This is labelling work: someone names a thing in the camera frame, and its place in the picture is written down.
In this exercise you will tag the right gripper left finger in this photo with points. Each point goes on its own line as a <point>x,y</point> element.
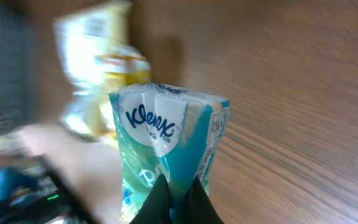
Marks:
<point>156,208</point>

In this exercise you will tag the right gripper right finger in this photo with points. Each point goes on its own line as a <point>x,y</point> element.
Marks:
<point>198,207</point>

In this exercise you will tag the teal Kleenex tissue pack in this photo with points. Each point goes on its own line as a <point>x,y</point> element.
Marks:
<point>165,130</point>

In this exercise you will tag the grey plastic mesh basket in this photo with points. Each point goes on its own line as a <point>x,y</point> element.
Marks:
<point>17,67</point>

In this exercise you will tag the yellow white snack bag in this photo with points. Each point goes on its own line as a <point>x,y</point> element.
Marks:
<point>82,38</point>

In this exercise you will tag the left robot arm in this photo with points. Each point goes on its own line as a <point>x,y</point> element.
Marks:
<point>37,194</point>

